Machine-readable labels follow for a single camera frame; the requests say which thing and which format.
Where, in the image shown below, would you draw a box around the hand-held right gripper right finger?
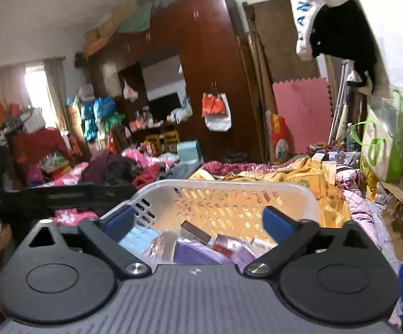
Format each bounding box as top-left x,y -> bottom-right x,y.
243,206 -> 380,279

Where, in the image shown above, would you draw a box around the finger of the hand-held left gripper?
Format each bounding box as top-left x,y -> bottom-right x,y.
9,182 -> 138,217

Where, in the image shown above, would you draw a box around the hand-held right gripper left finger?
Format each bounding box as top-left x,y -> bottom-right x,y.
21,205 -> 152,281

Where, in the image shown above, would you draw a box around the white plastic basket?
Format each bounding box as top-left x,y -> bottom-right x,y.
100,179 -> 323,261

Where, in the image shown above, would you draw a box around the red packet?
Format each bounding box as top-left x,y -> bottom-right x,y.
211,234 -> 258,255

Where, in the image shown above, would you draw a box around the clear bag with red item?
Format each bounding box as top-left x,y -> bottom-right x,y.
149,231 -> 180,264

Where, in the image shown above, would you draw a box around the barcode labelled box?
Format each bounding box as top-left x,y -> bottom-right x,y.
180,219 -> 212,246

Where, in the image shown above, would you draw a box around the dark maroon clothing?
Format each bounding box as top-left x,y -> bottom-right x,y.
81,149 -> 138,186

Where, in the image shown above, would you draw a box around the yellow blanket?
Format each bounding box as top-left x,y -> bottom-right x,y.
190,156 -> 352,217

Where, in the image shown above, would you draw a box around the red cloth covered table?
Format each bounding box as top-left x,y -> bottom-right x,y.
11,128 -> 70,168

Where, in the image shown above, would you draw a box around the green plastic basket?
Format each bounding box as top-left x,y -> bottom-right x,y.
102,113 -> 126,131

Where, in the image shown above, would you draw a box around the blue plastic bags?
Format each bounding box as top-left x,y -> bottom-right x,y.
79,97 -> 117,140

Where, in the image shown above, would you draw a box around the red yellow printed bag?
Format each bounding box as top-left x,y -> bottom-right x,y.
266,110 -> 291,165

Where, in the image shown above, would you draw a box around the beige patterned curtain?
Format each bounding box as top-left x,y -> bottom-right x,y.
0,65 -> 29,112
44,58 -> 69,133

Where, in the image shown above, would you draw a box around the teal box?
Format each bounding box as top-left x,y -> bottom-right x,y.
176,141 -> 203,165

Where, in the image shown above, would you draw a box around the window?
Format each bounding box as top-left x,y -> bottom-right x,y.
25,62 -> 56,130

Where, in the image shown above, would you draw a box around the pink foam mat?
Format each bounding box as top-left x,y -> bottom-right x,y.
272,78 -> 333,156

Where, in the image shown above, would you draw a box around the white red plastic bag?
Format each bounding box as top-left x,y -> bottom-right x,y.
123,80 -> 139,102

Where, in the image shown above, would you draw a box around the black television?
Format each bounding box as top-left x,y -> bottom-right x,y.
147,92 -> 182,123

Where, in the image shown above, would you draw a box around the orange and white bag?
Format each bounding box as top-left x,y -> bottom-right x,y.
201,83 -> 232,132

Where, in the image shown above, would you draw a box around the green and white tote bag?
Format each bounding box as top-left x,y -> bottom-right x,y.
348,90 -> 403,184

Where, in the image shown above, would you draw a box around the metal crutch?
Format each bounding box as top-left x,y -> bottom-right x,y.
327,60 -> 352,144

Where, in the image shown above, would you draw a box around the cardboard box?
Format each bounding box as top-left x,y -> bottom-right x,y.
85,24 -> 116,44
112,0 -> 140,26

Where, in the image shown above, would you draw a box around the brown wooden wardrobe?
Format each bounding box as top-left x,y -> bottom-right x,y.
89,0 -> 269,165

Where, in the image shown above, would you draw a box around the wooden board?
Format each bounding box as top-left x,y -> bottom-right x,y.
242,0 -> 323,81

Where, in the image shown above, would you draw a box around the green cloth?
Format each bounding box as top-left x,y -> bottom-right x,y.
117,3 -> 154,34

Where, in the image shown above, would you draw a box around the black garment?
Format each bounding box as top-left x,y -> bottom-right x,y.
309,0 -> 378,95

